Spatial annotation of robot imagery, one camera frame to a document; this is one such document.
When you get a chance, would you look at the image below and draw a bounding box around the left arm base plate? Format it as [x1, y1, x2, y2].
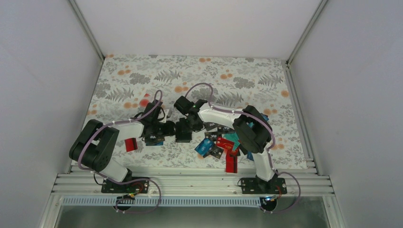
[101, 177, 150, 194]

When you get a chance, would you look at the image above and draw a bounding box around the floral patterned table mat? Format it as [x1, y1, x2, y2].
[86, 54, 307, 169]

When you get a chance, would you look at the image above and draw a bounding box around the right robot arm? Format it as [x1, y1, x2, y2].
[174, 96, 276, 193]

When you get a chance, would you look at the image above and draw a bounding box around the black VIP card stack left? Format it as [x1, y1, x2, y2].
[144, 135, 165, 146]

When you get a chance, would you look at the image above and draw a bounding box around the aluminium rail frame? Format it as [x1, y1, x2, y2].
[39, 162, 345, 228]

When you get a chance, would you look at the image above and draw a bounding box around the black VIP card centre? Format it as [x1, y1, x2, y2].
[217, 125, 235, 134]

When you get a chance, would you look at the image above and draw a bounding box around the red card at front edge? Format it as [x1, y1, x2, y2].
[225, 154, 238, 173]

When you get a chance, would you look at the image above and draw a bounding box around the black card holder wallet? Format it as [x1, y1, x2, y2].
[175, 118, 192, 143]

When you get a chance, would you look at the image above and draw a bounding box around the red card left side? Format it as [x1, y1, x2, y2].
[125, 138, 138, 152]

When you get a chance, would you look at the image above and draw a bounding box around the translucent red dot card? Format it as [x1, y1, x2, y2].
[139, 94, 154, 108]

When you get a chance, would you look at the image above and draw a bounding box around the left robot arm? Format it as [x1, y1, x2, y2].
[69, 100, 175, 192]

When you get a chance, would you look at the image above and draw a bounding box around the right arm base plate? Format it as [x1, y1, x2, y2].
[237, 177, 288, 194]

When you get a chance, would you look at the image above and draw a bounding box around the blue card lower centre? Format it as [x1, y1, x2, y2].
[195, 138, 214, 156]

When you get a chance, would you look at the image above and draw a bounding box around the red VIP card centre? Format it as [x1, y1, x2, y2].
[216, 137, 234, 151]

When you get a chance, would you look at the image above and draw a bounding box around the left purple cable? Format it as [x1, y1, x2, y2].
[77, 89, 163, 215]

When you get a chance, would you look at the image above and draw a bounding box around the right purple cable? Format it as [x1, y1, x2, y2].
[184, 83, 302, 215]

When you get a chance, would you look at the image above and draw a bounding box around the teal card centre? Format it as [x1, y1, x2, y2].
[223, 133, 240, 147]

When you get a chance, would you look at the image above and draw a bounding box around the purple cable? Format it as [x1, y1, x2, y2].
[77, 89, 163, 215]
[184, 83, 302, 215]

